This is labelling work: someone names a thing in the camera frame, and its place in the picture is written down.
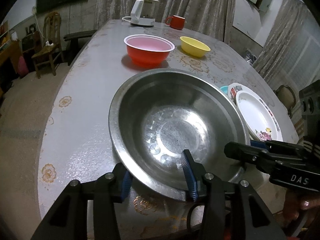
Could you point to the white floral deep plate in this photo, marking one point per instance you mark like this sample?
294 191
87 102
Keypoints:
260 120

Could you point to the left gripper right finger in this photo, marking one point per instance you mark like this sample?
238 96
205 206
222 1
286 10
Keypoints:
216 196

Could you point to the white plate dragon pattern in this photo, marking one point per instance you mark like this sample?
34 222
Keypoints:
234 88

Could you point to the white electric kettle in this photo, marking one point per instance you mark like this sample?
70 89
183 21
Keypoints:
142 13

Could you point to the person right hand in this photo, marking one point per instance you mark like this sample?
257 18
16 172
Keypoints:
296 202

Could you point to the beige curtain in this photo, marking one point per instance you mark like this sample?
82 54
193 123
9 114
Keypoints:
210 17

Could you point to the sheer window curtain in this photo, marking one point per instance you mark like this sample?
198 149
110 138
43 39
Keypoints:
290 55

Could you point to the turquoise round tray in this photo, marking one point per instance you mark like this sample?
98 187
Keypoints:
224 89

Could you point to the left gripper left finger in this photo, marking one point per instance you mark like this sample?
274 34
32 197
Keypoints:
109 189

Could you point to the wooden chair by wall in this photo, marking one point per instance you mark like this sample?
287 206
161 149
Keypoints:
52 49

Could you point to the stainless steel basin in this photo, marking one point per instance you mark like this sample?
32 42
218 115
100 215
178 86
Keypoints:
157 114

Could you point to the gold floral table cover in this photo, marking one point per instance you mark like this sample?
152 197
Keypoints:
221 65

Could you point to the red plastic bowl pink inside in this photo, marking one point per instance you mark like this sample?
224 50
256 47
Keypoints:
148 51

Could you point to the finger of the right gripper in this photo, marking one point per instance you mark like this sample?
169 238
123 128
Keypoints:
258 144
247 154

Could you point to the cushioned chair right side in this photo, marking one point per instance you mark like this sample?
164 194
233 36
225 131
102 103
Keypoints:
287 97

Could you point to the red mug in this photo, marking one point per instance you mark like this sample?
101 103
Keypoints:
175 22

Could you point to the yellow plastic bowl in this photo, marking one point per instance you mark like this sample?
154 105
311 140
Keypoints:
194 47

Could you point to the wooden side cabinet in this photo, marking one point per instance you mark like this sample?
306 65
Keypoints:
9 57

